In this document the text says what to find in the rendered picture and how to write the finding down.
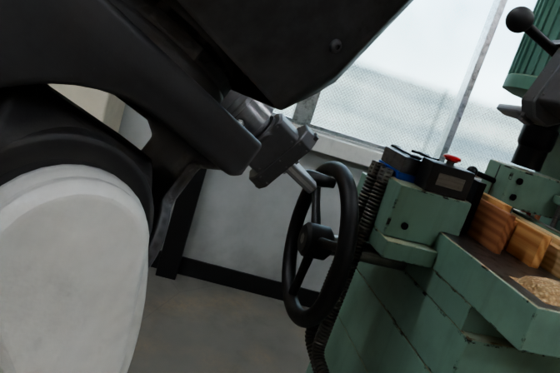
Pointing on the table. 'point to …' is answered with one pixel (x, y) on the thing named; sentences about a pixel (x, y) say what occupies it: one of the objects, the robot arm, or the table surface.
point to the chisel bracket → (522, 188)
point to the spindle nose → (534, 146)
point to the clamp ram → (473, 201)
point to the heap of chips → (542, 288)
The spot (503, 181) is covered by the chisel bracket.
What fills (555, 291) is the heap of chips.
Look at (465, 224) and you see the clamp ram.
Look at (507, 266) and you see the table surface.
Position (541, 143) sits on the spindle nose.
